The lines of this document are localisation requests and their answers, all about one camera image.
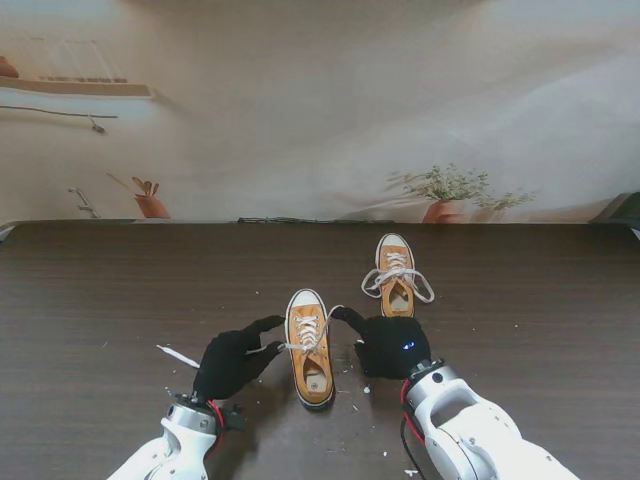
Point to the wooden wall shelf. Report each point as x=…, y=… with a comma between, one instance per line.
x=75, y=87

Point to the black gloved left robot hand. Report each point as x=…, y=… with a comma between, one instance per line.
x=230, y=365

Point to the metal wall rail with hook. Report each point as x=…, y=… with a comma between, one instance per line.
x=50, y=110

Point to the metal tap fixture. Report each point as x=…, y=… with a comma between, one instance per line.
x=87, y=207

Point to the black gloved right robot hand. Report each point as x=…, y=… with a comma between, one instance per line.
x=390, y=350

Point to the green plant in terracotta pot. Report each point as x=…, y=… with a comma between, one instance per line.
x=445, y=210

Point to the white shoelace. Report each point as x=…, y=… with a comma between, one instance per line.
x=395, y=273

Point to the orange sneaker with laces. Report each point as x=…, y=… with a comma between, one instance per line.
x=310, y=335

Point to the terracotta pot with wooden utensils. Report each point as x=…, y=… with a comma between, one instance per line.
x=152, y=207

